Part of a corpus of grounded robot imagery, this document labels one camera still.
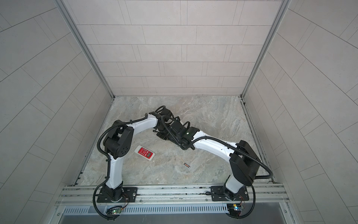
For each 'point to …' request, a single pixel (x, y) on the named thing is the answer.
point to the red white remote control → (144, 152)
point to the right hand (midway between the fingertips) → (182, 135)
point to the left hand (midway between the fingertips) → (176, 133)
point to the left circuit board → (116, 211)
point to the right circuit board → (235, 209)
